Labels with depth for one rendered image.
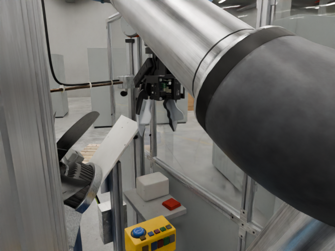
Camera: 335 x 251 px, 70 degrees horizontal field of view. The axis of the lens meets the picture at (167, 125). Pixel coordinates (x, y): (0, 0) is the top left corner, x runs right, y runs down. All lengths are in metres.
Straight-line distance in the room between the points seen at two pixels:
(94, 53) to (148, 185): 5.28
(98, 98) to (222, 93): 6.36
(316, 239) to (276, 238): 0.05
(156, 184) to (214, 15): 1.31
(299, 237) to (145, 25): 0.28
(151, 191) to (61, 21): 12.35
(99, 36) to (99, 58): 6.76
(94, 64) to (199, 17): 6.24
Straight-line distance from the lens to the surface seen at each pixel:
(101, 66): 6.43
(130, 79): 1.47
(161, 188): 1.50
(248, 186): 1.06
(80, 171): 1.19
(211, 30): 0.20
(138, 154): 1.65
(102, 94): 6.48
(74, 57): 13.21
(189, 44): 0.20
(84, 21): 13.28
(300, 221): 0.32
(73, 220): 1.18
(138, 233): 0.91
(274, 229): 0.36
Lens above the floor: 1.64
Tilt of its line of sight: 14 degrees down
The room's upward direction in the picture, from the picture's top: straight up
